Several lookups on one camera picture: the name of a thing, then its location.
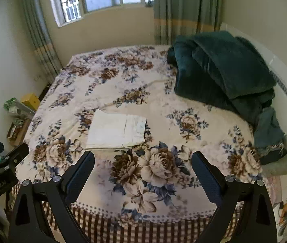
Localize brown cardboard box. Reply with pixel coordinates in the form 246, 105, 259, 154
7, 119, 31, 147

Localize floral bedspread with checked border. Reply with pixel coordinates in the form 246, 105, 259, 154
8, 45, 283, 243

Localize bird printed cloth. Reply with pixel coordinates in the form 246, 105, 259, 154
272, 197, 287, 236

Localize blue denim jeans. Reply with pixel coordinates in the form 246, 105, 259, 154
254, 108, 287, 165

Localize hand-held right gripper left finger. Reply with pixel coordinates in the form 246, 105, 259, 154
8, 150, 95, 243

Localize green striped curtain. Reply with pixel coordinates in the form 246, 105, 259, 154
153, 0, 223, 46
22, 0, 63, 77

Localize dark teal plush blanket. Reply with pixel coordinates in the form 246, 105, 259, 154
167, 31, 277, 127

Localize grey pillow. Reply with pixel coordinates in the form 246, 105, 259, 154
261, 134, 287, 176

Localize pink checked bed sheet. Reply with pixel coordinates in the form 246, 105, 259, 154
265, 175, 284, 206

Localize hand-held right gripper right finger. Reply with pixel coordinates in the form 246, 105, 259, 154
192, 151, 278, 243

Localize white headboard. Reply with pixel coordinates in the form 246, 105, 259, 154
220, 21, 287, 183

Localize white pants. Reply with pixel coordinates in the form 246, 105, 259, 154
85, 109, 148, 150

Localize yellow box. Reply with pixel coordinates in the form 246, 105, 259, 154
21, 93, 41, 112

